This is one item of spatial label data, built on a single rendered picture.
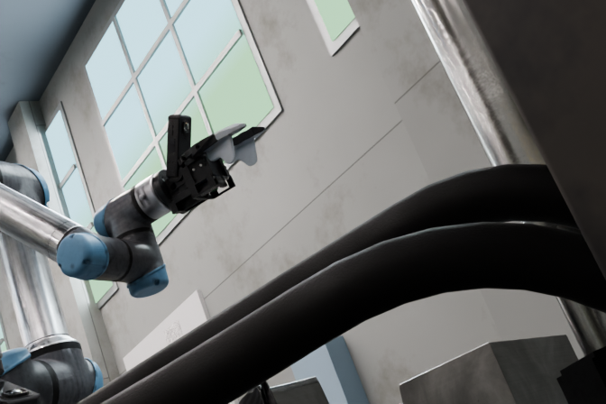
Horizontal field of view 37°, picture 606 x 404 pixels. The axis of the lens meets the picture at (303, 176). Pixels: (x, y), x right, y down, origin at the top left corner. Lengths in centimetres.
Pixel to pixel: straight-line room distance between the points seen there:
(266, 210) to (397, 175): 100
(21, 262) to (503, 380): 110
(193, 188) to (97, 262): 21
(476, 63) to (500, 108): 3
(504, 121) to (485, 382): 48
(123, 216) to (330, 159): 268
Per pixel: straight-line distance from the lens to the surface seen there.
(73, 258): 153
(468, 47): 56
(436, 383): 101
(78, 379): 175
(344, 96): 418
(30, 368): 168
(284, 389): 87
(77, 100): 662
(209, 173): 157
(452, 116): 351
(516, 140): 54
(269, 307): 42
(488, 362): 98
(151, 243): 166
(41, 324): 179
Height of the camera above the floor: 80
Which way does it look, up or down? 20 degrees up
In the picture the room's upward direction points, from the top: 22 degrees counter-clockwise
